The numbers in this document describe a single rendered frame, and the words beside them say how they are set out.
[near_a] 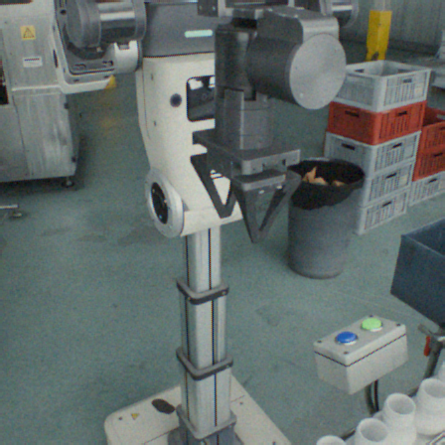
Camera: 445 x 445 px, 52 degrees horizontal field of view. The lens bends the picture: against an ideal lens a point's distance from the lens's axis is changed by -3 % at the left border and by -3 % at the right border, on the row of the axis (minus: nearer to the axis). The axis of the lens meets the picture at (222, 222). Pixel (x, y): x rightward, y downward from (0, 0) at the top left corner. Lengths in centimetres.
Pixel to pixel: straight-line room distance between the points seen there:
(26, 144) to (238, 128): 375
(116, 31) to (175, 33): 23
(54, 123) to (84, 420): 257
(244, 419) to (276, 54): 151
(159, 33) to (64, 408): 169
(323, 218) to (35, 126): 247
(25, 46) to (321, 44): 366
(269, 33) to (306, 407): 190
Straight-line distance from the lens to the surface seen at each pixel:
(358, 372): 78
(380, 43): 1093
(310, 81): 37
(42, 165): 418
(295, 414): 213
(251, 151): 43
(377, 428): 63
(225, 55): 42
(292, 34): 37
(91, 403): 222
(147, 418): 178
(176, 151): 92
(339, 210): 265
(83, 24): 73
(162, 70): 89
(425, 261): 146
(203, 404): 141
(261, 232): 48
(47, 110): 403
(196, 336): 124
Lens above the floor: 163
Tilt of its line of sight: 28 degrees down
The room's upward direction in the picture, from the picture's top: straight up
